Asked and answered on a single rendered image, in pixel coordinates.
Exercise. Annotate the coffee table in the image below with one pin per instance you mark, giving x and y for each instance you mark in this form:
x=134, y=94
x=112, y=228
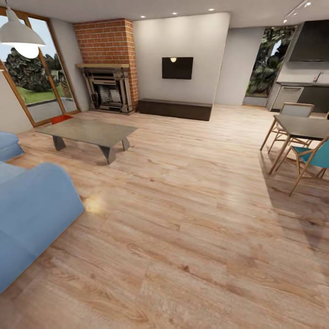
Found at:
x=104, y=135

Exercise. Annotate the room light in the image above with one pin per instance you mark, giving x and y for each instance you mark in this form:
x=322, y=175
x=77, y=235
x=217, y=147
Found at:
x=14, y=31

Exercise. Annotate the storage box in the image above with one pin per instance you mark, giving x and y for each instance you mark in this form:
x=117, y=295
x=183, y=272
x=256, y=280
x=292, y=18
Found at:
x=56, y=120

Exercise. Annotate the wall mounted tv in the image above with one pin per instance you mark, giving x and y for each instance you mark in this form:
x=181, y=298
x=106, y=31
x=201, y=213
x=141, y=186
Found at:
x=177, y=67

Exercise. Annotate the door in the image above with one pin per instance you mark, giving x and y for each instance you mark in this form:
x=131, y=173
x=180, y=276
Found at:
x=41, y=84

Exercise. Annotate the breakfast table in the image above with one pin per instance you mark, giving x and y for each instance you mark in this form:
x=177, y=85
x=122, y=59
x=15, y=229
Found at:
x=305, y=128

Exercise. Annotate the dishwasher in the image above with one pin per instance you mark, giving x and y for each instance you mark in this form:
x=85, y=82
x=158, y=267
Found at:
x=287, y=94

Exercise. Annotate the fixed window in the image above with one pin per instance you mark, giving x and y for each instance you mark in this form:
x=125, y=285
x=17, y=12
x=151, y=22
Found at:
x=272, y=52

